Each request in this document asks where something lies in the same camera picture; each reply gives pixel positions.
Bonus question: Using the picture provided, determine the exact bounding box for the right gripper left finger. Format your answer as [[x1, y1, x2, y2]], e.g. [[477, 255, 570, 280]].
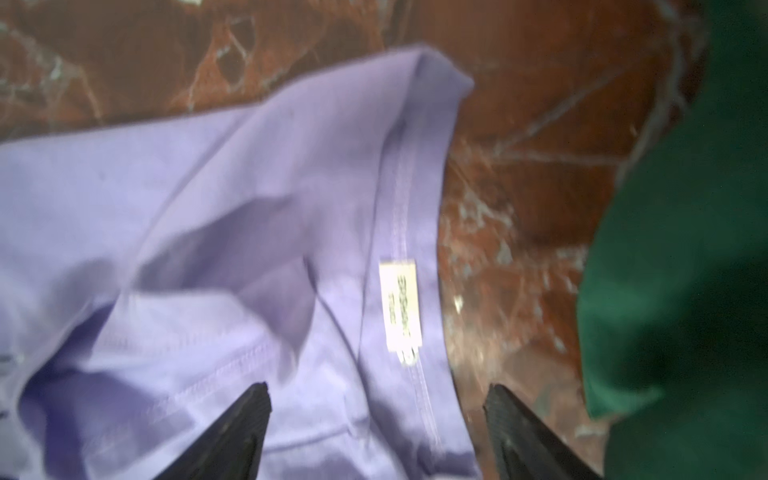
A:
[[157, 383, 272, 480]]

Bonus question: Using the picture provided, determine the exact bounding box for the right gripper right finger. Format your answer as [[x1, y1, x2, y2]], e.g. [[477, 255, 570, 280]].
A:
[[483, 384, 601, 480]]

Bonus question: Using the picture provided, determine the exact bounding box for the purple t-shirt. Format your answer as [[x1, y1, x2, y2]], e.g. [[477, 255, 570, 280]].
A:
[[1, 46, 481, 479]]

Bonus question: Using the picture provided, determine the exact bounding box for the green t-shirt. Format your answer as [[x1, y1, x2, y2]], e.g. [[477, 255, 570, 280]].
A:
[[577, 1, 767, 479]]

